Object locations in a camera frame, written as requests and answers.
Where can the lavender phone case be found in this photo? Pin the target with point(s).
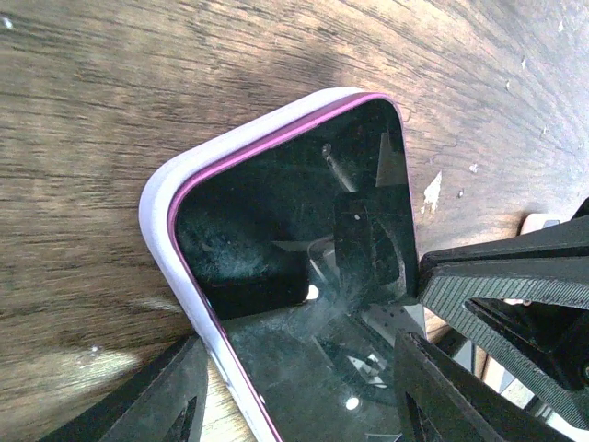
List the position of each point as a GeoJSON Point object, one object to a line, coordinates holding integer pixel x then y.
{"type": "Point", "coordinates": [163, 213]}

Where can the pink phone case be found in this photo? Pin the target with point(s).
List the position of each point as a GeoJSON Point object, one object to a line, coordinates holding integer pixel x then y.
{"type": "Point", "coordinates": [535, 222]}

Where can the dark red smartphone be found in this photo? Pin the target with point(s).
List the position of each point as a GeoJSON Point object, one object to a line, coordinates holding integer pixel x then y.
{"type": "Point", "coordinates": [308, 255]}

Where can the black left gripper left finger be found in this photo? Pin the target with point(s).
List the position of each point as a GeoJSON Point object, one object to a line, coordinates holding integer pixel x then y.
{"type": "Point", "coordinates": [165, 401]}

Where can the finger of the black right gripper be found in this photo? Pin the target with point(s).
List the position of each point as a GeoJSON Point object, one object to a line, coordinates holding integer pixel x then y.
{"type": "Point", "coordinates": [493, 325]}
{"type": "Point", "coordinates": [548, 266]}

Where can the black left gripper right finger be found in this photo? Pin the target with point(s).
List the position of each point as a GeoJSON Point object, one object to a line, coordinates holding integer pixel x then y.
{"type": "Point", "coordinates": [438, 400]}

